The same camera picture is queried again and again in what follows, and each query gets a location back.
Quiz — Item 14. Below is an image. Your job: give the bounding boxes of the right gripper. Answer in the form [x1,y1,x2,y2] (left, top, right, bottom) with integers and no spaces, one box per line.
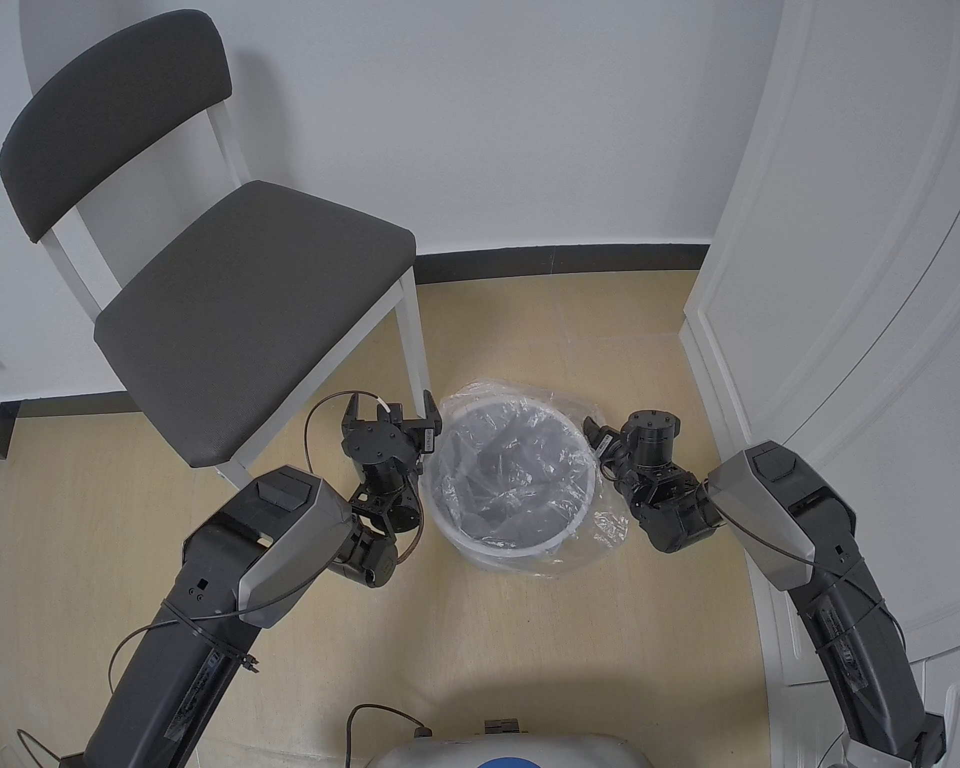
[582,417,640,490]

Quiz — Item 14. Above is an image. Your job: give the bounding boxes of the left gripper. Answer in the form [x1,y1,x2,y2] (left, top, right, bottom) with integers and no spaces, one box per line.
[341,388,445,472]

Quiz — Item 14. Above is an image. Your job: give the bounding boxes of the clear plastic bag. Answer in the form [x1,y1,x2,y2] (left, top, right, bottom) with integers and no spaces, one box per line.
[420,378,639,579]

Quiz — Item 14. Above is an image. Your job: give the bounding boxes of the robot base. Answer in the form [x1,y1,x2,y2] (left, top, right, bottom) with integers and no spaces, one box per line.
[371,718,654,768]

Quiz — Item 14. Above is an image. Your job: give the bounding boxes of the white trash bin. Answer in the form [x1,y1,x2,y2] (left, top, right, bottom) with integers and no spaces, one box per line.
[423,396,601,565]

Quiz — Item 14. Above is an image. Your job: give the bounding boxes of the white chair with grey seat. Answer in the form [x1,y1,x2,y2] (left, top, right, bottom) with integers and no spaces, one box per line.
[0,9,444,492]

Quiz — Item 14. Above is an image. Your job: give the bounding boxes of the black cable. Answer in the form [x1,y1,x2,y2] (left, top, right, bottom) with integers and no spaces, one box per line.
[107,618,260,702]
[345,702,435,768]
[303,388,391,489]

